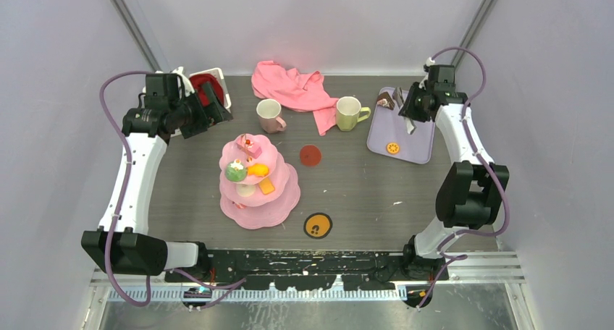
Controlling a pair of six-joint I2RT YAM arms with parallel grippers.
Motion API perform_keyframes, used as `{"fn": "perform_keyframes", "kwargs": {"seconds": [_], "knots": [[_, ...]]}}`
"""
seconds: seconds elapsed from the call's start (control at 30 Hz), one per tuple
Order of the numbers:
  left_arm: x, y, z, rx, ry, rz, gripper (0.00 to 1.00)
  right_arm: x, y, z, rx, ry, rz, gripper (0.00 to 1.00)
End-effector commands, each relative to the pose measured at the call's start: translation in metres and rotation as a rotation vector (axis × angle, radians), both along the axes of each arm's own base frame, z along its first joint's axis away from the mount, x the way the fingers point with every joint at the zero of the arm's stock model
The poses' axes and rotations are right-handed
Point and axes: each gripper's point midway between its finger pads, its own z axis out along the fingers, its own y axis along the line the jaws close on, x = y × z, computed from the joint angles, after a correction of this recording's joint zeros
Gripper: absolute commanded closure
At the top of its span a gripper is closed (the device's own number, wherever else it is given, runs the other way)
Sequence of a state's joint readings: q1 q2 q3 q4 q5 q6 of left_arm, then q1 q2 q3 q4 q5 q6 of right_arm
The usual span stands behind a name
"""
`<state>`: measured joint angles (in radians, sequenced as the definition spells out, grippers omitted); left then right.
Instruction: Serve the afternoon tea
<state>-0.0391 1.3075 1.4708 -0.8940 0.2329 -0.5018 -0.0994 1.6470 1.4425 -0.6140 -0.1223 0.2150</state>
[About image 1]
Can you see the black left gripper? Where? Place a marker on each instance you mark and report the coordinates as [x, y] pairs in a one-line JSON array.
[[201, 125]]

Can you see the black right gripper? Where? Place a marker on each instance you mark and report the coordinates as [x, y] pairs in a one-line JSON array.
[[408, 108]]

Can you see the chocolate cake slice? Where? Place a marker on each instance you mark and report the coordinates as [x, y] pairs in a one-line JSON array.
[[385, 100]]

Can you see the pink cherry cake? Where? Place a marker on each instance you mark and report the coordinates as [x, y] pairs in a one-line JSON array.
[[248, 146]]

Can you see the green frog macaron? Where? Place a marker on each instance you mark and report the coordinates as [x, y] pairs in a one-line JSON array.
[[236, 171]]

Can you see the pink mug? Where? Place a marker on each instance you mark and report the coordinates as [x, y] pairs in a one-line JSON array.
[[269, 114]]

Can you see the green mug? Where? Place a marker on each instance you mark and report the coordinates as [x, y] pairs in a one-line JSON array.
[[349, 112]]

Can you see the orange fish-shaped cookie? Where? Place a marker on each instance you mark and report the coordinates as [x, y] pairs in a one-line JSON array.
[[258, 170]]

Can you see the white round cake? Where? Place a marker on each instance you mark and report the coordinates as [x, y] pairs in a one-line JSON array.
[[245, 191]]

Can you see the pink three-tier dessert stand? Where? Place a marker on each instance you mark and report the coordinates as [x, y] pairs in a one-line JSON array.
[[262, 210]]

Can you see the orange wafer bar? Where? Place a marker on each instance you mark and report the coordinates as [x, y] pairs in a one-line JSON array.
[[266, 186]]

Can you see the metal serving tongs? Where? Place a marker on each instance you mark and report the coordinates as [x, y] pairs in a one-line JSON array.
[[399, 98]]

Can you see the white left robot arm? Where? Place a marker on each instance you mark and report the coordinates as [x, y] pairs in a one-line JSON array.
[[121, 244]]

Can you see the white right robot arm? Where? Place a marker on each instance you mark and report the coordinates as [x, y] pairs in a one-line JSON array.
[[471, 194]]

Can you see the white plastic basket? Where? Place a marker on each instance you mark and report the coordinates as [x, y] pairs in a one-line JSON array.
[[216, 77]]

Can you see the lavender serving tray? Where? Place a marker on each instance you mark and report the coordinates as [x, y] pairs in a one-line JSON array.
[[387, 127]]

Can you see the orange lotus-root cookie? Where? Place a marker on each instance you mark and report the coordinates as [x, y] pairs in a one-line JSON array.
[[392, 148]]

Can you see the pink cloth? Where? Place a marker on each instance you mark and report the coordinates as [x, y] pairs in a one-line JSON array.
[[301, 92]]

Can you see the red round coaster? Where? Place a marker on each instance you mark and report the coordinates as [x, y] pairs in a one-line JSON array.
[[310, 155]]

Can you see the orange round sticker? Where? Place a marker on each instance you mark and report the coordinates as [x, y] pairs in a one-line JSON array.
[[318, 226]]

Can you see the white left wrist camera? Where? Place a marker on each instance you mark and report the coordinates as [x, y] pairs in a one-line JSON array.
[[185, 84]]

